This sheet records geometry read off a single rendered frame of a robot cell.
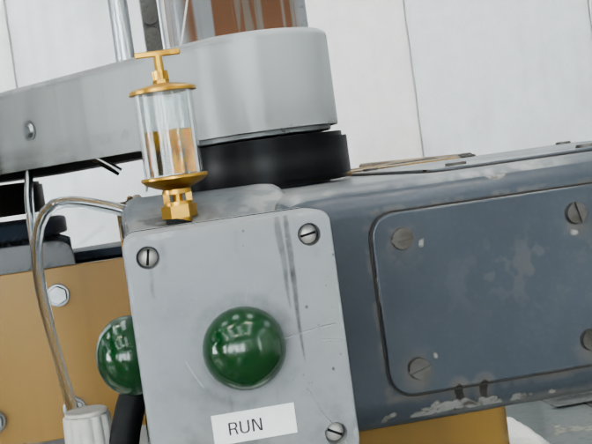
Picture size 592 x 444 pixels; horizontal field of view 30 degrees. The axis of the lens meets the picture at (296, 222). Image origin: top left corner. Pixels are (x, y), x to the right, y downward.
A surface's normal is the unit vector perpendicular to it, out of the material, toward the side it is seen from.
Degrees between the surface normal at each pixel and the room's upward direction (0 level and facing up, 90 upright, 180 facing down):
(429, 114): 90
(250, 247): 90
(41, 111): 90
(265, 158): 90
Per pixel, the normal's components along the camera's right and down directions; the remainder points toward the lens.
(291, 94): 0.41, -0.01
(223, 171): -0.44, 0.11
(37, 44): 0.14, 0.04
